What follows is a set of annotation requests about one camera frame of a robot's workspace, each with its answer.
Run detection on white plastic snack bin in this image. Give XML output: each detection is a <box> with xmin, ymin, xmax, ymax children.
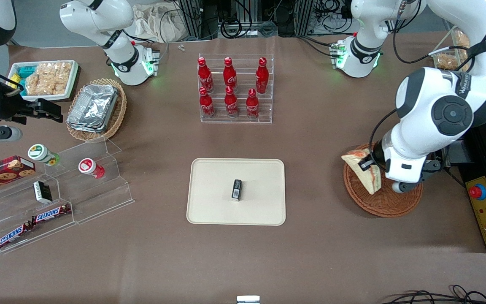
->
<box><xmin>8</xmin><ymin>60</ymin><xmax>79</xmax><ymax>102</ymax></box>

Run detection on grey metal bracket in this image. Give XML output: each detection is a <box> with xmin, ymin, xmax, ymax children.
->
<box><xmin>445</xmin><ymin>141</ymin><xmax>472</xmax><ymax>164</ymax></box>

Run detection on beige cloth bag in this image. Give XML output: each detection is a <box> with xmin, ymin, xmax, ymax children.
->
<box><xmin>131</xmin><ymin>4</ymin><xmax>186</xmax><ymax>43</ymax></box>

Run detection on red lid drink bottle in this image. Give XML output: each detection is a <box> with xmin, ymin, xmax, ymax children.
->
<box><xmin>78</xmin><ymin>158</ymin><xmax>105</xmax><ymax>179</ymax></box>

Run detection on green lid drink bottle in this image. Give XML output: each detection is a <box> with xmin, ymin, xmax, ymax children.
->
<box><xmin>28</xmin><ymin>144</ymin><xmax>61</xmax><ymax>166</ymax></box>

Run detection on clear rice cracker pack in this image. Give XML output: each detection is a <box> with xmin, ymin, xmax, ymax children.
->
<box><xmin>36</xmin><ymin>62</ymin><xmax>73</xmax><ymax>95</ymax></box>
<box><xmin>25</xmin><ymin>71</ymin><xmax>53</xmax><ymax>96</ymax></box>

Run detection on white wire rack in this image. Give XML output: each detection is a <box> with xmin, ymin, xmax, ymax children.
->
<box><xmin>431</xmin><ymin>24</ymin><xmax>486</xmax><ymax>98</ymax></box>

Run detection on cream plastic tray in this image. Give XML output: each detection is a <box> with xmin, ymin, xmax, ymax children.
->
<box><xmin>186</xmin><ymin>158</ymin><xmax>286</xmax><ymax>226</ymax></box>

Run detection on oval wicker basket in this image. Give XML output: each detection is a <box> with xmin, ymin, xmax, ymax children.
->
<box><xmin>66</xmin><ymin>78</ymin><xmax>127</xmax><ymax>143</ymax></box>

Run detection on clear acrylic bottle rack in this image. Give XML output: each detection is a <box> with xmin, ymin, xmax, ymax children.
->
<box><xmin>198</xmin><ymin>54</ymin><xmax>275</xmax><ymax>124</ymax></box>

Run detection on small black white box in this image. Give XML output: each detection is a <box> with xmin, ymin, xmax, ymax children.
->
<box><xmin>33</xmin><ymin>181</ymin><xmax>53</xmax><ymax>204</ymax></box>

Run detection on round brown wicker basket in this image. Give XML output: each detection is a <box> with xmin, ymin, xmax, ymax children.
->
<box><xmin>343</xmin><ymin>144</ymin><xmax>424</xmax><ymax>218</ymax></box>

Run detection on clear bag of crackers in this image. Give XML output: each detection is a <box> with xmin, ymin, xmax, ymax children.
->
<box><xmin>454</xmin><ymin>30</ymin><xmax>472</xmax><ymax>48</ymax></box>
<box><xmin>435</xmin><ymin>53</ymin><xmax>471</xmax><ymax>71</ymax></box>

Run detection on Snickers chocolate bar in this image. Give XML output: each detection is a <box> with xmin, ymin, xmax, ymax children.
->
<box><xmin>31</xmin><ymin>204</ymin><xmax>72</xmax><ymax>224</ymax></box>
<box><xmin>0</xmin><ymin>222</ymin><xmax>34</xmax><ymax>250</ymax></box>

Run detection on red cola bottle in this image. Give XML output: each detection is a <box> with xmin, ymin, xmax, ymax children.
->
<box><xmin>223</xmin><ymin>57</ymin><xmax>238</xmax><ymax>92</ymax></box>
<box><xmin>255</xmin><ymin>57</ymin><xmax>270</xmax><ymax>94</ymax></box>
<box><xmin>199</xmin><ymin>87</ymin><xmax>216</xmax><ymax>119</ymax></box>
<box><xmin>224</xmin><ymin>86</ymin><xmax>239</xmax><ymax>118</ymax></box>
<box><xmin>246</xmin><ymin>89</ymin><xmax>260</xmax><ymax>119</ymax></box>
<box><xmin>197</xmin><ymin>57</ymin><xmax>214</xmax><ymax>93</ymax></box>

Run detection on stack of foil trays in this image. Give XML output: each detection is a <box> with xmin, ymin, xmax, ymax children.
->
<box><xmin>67</xmin><ymin>84</ymin><xmax>120</xmax><ymax>133</ymax></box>

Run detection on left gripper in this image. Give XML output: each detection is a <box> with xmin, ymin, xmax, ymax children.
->
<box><xmin>359</xmin><ymin>141</ymin><xmax>428</xmax><ymax>183</ymax></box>

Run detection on black cables at table edge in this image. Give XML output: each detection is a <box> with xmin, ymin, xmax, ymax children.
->
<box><xmin>380</xmin><ymin>285</ymin><xmax>486</xmax><ymax>304</ymax></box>

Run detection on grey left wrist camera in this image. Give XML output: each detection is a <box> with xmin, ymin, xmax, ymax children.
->
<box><xmin>392</xmin><ymin>181</ymin><xmax>421</xmax><ymax>194</ymax></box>

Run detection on aluminium frame post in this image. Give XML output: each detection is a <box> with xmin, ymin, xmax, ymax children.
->
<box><xmin>296</xmin><ymin>0</ymin><xmax>315</xmax><ymax>36</ymax></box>
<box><xmin>178</xmin><ymin>0</ymin><xmax>218</xmax><ymax>41</ymax></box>

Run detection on triangular sandwich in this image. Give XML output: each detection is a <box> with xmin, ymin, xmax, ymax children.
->
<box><xmin>341</xmin><ymin>148</ymin><xmax>381</xmax><ymax>195</ymax></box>

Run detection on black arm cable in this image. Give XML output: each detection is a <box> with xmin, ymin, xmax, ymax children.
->
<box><xmin>369</xmin><ymin>0</ymin><xmax>486</xmax><ymax>169</ymax></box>

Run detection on clear acrylic stepped shelf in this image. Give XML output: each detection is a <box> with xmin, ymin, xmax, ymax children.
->
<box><xmin>0</xmin><ymin>137</ymin><xmax>135</xmax><ymax>255</ymax></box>

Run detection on black cable by bracket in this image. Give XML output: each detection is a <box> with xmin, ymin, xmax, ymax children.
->
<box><xmin>437</xmin><ymin>153</ymin><xmax>467</xmax><ymax>188</ymax></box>

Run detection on coiled black cable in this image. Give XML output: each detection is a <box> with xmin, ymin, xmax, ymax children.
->
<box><xmin>220</xmin><ymin>18</ymin><xmax>243</xmax><ymax>39</ymax></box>

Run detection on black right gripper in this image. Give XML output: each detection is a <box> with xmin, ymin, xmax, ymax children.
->
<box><xmin>0</xmin><ymin>95</ymin><xmax>64</xmax><ymax>125</ymax></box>

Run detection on red cookie box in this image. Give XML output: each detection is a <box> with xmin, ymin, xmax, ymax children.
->
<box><xmin>0</xmin><ymin>155</ymin><xmax>36</xmax><ymax>196</ymax></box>

